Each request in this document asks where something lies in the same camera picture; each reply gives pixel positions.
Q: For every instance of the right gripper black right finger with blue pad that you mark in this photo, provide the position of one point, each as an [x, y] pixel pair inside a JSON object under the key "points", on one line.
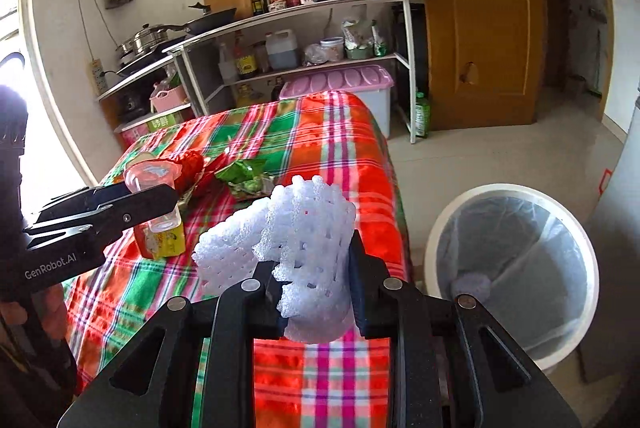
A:
{"points": [[430, 380]]}

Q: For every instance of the green bottle on floor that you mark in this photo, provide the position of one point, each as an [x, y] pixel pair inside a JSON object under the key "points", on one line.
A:
{"points": [[423, 115]]}

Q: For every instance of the black frying pan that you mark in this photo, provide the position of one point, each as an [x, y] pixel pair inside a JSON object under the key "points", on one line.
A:
{"points": [[209, 20]]}

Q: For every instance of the pink plastic basket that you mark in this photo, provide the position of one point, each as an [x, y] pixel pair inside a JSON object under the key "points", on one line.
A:
{"points": [[165, 98]]}

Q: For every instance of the translucent bin liner bag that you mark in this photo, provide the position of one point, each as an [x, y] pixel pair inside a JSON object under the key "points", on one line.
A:
{"points": [[515, 272]]}

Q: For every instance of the white power strip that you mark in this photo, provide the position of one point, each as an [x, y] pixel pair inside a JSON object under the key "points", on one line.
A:
{"points": [[98, 74]]}

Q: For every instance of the steel pot with lid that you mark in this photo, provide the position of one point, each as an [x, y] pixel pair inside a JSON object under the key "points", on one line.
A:
{"points": [[143, 41]]}

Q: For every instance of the person left hand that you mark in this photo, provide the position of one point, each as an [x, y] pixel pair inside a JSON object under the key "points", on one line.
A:
{"points": [[49, 309]]}

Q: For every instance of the red plastic bag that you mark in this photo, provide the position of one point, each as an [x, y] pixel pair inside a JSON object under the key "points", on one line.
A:
{"points": [[197, 176]]}

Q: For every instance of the white oil jug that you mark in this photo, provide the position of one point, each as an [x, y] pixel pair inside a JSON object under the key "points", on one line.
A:
{"points": [[282, 50]]}

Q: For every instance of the pink cap drink bottle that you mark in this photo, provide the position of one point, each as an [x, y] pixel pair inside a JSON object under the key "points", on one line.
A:
{"points": [[159, 231]]}

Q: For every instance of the pink lid storage box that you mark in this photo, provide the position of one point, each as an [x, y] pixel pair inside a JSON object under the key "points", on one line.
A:
{"points": [[371, 83]]}

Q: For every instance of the white foam fruit net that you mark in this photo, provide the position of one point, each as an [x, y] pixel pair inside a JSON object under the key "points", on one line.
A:
{"points": [[309, 227], [224, 254]]}

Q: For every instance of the white trash bin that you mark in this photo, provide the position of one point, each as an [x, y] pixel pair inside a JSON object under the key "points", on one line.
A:
{"points": [[510, 272]]}

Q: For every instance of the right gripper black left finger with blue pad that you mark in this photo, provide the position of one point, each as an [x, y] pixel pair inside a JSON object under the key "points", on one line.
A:
{"points": [[245, 312]]}

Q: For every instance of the white metal kitchen shelf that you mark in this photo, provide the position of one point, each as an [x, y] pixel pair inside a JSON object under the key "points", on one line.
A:
{"points": [[373, 30]]}

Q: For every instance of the yellow label oil bottle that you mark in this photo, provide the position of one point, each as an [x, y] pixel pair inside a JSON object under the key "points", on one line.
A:
{"points": [[245, 60]]}

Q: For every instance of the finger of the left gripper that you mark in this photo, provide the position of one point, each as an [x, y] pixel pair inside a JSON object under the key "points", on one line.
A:
{"points": [[120, 212], [84, 200]]}

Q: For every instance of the white lidded tub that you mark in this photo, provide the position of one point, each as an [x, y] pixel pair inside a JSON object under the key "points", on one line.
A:
{"points": [[333, 49]]}

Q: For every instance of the wooden door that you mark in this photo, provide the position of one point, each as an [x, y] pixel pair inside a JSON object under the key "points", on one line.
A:
{"points": [[485, 61]]}

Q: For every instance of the grey refrigerator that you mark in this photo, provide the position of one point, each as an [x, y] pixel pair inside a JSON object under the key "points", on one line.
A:
{"points": [[611, 345]]}

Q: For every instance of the green leafy vegetable scraps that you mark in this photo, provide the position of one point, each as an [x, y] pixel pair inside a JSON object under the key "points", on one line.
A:
{"points": [[247, 179]]}

